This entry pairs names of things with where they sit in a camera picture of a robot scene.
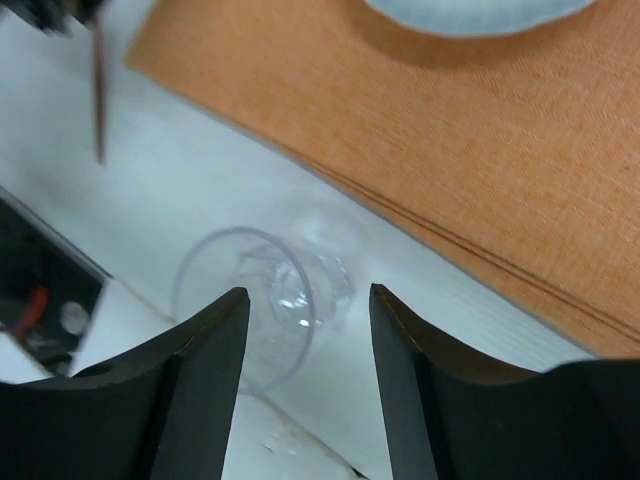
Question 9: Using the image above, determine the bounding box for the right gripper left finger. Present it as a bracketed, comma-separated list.
[1, 287, 250, 479]

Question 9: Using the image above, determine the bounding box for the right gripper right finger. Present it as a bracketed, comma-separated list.
[369, 284, 639, 479]

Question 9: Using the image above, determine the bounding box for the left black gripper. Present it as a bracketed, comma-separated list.
[1, 0, 106, 37]

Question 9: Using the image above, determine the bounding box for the clear plastic cup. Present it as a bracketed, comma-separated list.
[170, 202, 366, 395]

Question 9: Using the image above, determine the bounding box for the orange cloth napkin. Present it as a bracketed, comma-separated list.
[127, 1, 639, 357]

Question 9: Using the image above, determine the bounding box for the white paper plate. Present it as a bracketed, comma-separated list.
[367, 0, 593, 38]

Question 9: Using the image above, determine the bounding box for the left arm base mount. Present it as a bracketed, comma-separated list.
[1, 189, 110, 376]

